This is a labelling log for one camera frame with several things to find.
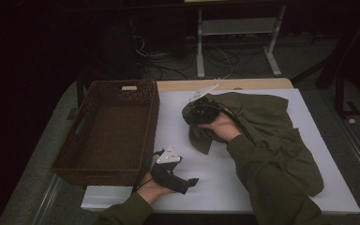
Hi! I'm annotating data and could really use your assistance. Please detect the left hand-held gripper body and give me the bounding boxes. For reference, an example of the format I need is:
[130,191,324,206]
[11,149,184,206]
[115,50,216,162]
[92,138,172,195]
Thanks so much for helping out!
[149,144,190,195]

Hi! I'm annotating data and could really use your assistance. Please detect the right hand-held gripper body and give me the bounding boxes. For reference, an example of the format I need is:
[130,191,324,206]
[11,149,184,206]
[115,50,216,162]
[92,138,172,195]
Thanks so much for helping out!
[188,83,223,125]

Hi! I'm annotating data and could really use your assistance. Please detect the olive green pants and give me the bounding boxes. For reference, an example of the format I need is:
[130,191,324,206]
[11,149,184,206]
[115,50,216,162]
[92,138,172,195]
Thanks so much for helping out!
[182,91,325,198]

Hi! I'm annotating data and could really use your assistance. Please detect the brown woven basket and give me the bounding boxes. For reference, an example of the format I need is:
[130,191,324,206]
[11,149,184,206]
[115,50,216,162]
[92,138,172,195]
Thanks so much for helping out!
[50,79,161,188]

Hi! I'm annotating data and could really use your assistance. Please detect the person's left hand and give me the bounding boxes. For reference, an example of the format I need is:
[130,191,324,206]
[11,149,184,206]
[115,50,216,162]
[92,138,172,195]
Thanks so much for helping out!
[136,172,176,205]

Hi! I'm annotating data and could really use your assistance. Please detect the person's right hand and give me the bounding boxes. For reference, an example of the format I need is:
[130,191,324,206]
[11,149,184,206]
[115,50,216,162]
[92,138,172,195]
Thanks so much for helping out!
[198,107,242,143]

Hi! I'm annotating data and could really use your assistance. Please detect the white table board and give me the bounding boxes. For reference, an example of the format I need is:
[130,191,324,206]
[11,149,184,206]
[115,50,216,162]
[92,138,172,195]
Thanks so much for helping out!
[80,88,360,215]

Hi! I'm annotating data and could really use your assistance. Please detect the black metal stand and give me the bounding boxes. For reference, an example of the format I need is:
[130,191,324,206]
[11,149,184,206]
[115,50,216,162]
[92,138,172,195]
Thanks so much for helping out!
[334,73,360,120]

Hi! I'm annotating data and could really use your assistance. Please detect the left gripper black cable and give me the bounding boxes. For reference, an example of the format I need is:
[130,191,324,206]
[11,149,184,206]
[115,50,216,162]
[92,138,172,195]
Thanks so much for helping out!
[131,149,165,195]

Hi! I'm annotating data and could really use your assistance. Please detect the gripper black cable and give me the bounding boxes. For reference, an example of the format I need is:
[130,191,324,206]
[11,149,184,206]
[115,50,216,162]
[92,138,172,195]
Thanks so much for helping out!
[212,102,257,146]
[131,149,165,195]

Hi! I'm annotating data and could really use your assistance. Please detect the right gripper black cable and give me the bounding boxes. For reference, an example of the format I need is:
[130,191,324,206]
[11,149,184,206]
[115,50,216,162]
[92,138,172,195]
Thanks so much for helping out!
[212,102,257,146]

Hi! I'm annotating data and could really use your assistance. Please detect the white floor cable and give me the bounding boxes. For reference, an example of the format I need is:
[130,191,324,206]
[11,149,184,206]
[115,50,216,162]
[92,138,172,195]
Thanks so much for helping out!
[215,46,234,80]

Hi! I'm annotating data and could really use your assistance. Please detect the tangle of dark floor cables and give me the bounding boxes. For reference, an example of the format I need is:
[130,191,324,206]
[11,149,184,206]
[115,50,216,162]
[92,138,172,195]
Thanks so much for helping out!
[134,34,242,81]

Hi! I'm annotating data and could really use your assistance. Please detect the white metal stand frame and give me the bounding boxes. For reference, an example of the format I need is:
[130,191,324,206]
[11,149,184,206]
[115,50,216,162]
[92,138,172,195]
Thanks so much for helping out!
[196,4,288,79]

